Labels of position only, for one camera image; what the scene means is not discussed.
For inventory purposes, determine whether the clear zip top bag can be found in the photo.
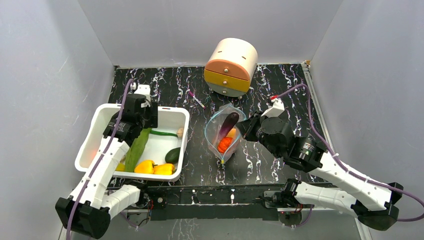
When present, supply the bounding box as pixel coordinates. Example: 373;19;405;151
204;103;247;165

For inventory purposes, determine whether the orange pumpkin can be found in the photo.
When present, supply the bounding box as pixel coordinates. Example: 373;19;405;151
217;137;233;154

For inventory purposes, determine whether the dark green avocado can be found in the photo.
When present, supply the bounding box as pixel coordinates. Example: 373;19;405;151
165;147;181;165

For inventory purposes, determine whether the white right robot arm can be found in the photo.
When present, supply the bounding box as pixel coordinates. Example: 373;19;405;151
235;113;402;231

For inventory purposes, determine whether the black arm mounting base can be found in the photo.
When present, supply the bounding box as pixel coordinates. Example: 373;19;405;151
143;183;310;223

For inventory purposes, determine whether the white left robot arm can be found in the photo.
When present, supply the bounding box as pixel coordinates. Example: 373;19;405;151
55;93;158;240

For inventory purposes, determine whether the green cucumber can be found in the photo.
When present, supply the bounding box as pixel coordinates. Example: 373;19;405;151
150;130;179;138

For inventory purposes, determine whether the green leafy vegetable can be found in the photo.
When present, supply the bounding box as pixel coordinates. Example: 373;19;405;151
124;128;152;173

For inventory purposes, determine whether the beige garlic bulb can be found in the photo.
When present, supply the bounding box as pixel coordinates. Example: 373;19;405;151
176;127;184;139

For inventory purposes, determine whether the white plastic bin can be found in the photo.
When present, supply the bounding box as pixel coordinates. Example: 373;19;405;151
74;103;191;183

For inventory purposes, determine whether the pink marker pen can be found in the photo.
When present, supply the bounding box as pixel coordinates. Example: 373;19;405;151
188;91;206;109

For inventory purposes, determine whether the yellow orange bell pepper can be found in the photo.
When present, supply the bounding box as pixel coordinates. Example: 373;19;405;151
153;163;176;176

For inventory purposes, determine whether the small yellow vegetable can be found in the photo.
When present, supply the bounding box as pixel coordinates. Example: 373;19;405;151
115;162;126;172

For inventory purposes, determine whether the round pastel drawer cabinet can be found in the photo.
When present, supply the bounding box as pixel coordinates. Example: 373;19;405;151
203;38;258;99

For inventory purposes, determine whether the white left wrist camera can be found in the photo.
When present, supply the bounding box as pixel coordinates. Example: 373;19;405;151
130;82;151;101

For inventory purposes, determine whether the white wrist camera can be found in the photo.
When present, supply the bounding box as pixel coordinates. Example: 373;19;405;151
261;95;285;118
130;82;151;101

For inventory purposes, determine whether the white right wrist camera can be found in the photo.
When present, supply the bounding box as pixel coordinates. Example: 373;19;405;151
261;95;285;118

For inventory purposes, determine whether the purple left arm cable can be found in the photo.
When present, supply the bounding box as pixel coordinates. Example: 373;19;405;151
65;78;135;240

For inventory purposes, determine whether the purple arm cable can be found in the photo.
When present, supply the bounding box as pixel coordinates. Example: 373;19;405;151
270;83;424;223
65;78;135;240

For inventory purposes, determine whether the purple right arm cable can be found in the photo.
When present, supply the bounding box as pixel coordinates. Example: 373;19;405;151
270;83;424;223

